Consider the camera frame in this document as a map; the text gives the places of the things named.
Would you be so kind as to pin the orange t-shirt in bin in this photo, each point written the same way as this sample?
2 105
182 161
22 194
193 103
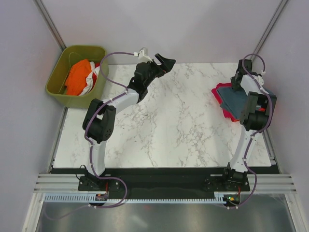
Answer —
76 80

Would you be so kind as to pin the olive green plastic bin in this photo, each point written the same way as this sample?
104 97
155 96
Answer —
55 86

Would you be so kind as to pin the white and red t-shirt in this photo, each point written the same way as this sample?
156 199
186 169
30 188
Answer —
91 79

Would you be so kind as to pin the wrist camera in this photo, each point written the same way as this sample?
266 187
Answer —
262 76
142 55

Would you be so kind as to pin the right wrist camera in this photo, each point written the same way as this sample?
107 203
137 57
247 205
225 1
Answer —
262 76

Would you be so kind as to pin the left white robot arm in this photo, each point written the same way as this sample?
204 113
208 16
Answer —
100 117

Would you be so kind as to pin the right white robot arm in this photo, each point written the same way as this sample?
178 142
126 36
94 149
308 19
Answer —
251 128

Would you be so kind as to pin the white slotted cable duct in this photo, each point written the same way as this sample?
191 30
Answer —
95 198

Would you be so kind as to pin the blue-grey t-shirt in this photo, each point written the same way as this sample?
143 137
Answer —
252 99

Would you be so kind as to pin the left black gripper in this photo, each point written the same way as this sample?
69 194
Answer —
167 65

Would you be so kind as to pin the magenta t-shirt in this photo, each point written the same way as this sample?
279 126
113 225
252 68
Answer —
225 95

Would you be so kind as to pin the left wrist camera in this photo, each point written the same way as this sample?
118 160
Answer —
142 55

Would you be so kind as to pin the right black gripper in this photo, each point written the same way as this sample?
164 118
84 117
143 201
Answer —
234 86

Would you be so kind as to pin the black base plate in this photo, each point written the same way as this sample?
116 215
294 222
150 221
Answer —
157 183

